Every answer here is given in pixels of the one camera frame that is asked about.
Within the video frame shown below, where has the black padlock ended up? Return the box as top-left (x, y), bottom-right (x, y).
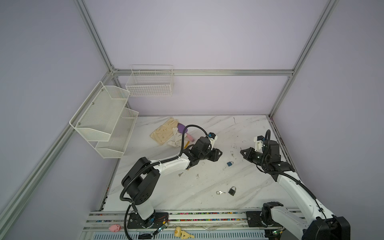
top-left (228, 186), bottom-right (237, 196)

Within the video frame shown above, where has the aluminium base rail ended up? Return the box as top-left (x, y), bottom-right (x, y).
top-left (80, 209), bottom-right (286, 240)

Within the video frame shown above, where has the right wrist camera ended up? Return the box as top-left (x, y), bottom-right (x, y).
top-left (254, 136), bottom-right (265, 153)

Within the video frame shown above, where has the white wire basket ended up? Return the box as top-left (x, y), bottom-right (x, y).
top-left (126, 65), bottom-right (174, 97)

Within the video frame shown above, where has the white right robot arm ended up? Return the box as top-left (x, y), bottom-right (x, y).
top-left (240, 130), bottom-right (351, 240)

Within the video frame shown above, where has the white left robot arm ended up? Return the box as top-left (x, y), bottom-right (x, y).
top-left (119, 125), bottom-right (223, 240)

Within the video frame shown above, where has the white mesh two-tier shelf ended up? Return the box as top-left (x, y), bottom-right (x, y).
top-left (69, 82), bottom-right (139, 159)

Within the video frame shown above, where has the pink toy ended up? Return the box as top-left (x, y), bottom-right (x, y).
top-left (109, 224), bottom-right (122, 233)

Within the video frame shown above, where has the purple pink spatula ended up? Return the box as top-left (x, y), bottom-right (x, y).
top-left (178, 123), bottom-right (195, 143)

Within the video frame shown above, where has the white cloth glove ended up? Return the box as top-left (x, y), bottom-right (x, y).
top-left (167, 128), bottom-right (187, 148)

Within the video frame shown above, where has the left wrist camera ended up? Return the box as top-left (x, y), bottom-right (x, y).
top-left (208, 133), bottom-right (218, 150)

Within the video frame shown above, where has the beige work glove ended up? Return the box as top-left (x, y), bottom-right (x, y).
top-left (150, 118), bottom-right (179, 145)

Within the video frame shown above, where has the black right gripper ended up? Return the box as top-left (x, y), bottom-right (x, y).
top-left (240, 147), bottom-right (269, 167)

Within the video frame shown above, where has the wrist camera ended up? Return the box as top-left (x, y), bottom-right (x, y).
top-left (254, 136), bottom-right (265, 153)
top-left (208, 133), bottom-right (218, 150)

